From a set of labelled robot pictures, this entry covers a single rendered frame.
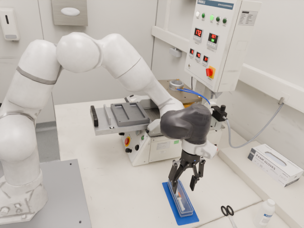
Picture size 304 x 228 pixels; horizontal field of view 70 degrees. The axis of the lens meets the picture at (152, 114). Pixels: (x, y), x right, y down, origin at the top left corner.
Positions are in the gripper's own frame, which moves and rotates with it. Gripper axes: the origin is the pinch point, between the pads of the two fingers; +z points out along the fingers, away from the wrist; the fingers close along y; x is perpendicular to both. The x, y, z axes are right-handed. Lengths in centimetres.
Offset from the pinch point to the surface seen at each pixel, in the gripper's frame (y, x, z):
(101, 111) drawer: 32, -46, -12
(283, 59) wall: -65, -37, -45
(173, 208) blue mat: 4.2, 3.2, 9.9
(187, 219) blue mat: 0.4, 9.2, 9.9
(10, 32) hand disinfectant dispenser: 104, -166, -29
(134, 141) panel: 15.4, -35.6, 1.4
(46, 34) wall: 78, -181, -26
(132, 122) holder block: 17.6, -31.2, -13.7
